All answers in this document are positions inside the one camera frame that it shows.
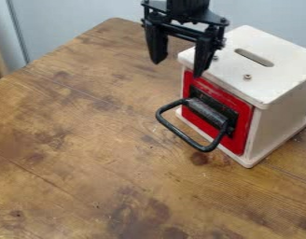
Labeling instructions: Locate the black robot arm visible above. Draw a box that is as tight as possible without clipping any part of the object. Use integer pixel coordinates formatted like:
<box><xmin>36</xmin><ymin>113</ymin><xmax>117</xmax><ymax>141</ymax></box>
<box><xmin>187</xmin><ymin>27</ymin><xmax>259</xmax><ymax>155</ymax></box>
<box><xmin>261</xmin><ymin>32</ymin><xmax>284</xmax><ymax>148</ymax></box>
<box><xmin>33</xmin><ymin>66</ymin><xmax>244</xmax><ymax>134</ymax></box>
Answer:
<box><xmin>141</xmin><ymin>0</ymin><xmax>229</xmax><ymax>77</ymax></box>

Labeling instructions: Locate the black metal drawer handle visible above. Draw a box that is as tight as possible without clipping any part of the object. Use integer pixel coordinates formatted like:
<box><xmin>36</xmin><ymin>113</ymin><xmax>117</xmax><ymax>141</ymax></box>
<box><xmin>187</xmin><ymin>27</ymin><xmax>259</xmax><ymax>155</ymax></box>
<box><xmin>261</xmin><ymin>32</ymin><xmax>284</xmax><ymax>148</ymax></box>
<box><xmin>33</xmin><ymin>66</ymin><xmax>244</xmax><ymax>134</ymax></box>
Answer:
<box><xmin>155</xmin><ymin>97</ymin><xmax>236</xmax><ymax>153</ymax></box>

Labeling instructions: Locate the red drawer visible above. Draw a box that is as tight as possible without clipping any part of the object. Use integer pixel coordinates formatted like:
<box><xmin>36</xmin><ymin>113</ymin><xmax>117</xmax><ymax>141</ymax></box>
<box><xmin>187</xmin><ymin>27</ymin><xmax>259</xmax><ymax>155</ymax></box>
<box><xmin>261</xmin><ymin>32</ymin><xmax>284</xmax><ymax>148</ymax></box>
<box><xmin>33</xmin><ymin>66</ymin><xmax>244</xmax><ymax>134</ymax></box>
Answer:
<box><xmin>183</xmin><ymin>70</ymin><xmax>255</xmax><ymax>155</ymax></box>

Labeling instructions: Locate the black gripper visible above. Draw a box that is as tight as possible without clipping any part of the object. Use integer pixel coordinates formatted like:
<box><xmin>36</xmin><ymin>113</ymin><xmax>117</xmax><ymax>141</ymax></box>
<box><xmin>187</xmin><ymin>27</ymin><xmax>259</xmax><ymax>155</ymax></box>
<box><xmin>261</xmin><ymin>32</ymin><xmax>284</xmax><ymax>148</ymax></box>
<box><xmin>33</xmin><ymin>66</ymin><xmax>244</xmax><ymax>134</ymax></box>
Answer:
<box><xmin>141</xmin><ymin>0</ymin><xmax>229</xmax><ymax>77</ymax></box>

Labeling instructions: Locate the white wooden drawer cabinet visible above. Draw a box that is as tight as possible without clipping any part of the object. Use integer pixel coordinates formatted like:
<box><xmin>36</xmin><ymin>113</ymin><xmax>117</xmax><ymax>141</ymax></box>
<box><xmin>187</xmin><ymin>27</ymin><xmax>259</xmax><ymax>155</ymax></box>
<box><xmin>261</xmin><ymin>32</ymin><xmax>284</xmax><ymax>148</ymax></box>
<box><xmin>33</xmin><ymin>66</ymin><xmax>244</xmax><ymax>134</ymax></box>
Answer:
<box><xmin>179</xmin><ymin>25</ymin><xmax>306</xmax><ymax>168</ymax></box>

